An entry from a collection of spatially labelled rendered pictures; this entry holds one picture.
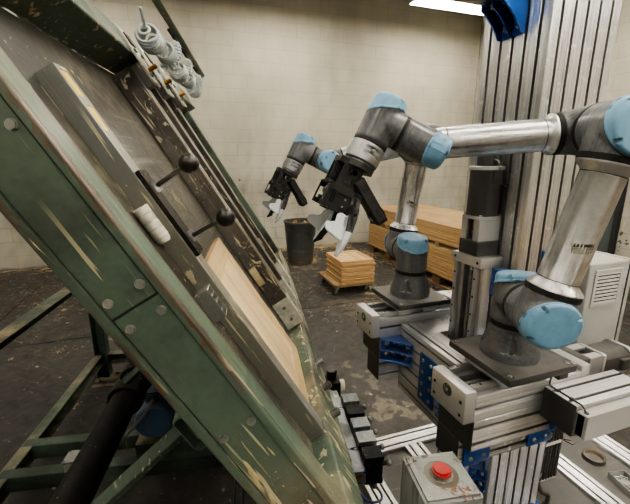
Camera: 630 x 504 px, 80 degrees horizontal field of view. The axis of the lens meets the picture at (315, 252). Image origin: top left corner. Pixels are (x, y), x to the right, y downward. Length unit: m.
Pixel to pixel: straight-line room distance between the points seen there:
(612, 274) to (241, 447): 1.27
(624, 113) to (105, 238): 0.90
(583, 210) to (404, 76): 6.71
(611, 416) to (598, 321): 0.42
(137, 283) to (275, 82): 6.12
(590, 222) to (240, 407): 0.76
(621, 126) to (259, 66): 5.98
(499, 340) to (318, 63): 6.13
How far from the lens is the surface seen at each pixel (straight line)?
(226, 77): 6.47
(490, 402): 1.12
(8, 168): 0.61
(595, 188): 0.95
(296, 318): 1.53
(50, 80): 0.86
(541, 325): 0.95
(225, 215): 0.74
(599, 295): 1.54
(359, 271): 4.43
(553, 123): 1.05
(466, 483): 0.92
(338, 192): 0.79
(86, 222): 0.58
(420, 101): 7.65
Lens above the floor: 1.55
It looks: 14 degrees down
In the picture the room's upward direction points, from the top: straight up
